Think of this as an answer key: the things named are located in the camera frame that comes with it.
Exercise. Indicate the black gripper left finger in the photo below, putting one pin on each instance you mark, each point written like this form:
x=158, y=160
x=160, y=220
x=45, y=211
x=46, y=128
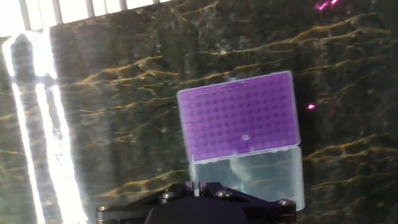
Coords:
x=130, y=212

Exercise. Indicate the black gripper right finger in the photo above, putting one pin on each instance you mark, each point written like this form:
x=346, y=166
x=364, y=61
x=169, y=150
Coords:
x=267, y=211

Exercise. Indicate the purple pipette tip holder box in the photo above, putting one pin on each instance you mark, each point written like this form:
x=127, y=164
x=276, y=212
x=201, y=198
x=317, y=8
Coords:
x=236, y=118

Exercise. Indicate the dark marble pattern mat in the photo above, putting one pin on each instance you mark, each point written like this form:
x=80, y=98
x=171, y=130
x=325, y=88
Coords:
x=124, y=109

